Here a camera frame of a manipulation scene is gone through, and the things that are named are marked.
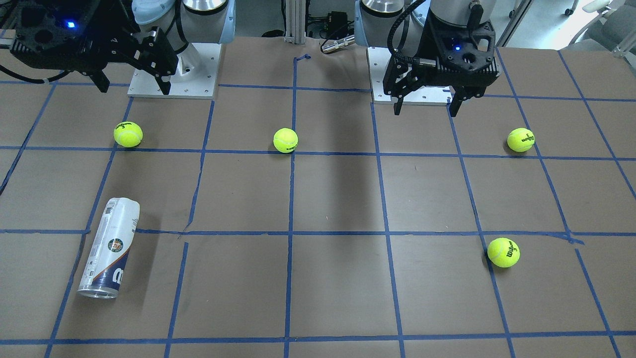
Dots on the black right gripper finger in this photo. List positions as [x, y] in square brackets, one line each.
[99, 79]
[163, 82]

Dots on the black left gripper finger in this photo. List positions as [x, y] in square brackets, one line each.
[460, 95]
[398, 102]

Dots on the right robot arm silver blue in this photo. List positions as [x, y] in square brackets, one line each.
[173, 45]

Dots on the aluminium frame post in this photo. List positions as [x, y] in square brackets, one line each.
[295, 21]

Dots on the silver connector plug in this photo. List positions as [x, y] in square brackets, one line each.
[330, 46]

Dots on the white tennis ball can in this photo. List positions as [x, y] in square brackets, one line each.
[104, 269]

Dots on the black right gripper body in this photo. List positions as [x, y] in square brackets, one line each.
[110, 31]

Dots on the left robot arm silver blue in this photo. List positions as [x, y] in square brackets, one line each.
[375, 18]

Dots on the tennis ball centre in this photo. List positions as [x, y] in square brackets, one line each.
[285, 140]

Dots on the tennis ball front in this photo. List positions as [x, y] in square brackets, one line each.
[128, 134]

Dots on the tennis ball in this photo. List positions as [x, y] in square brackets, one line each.
[285, 140]
[128, 134]
[503, 252]
[520, 140]

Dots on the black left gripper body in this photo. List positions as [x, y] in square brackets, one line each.
[426, 45]

